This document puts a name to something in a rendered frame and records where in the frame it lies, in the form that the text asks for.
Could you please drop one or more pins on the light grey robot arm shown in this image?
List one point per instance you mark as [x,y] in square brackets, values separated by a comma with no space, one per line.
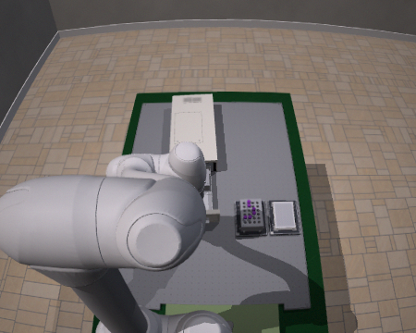
[65,227]

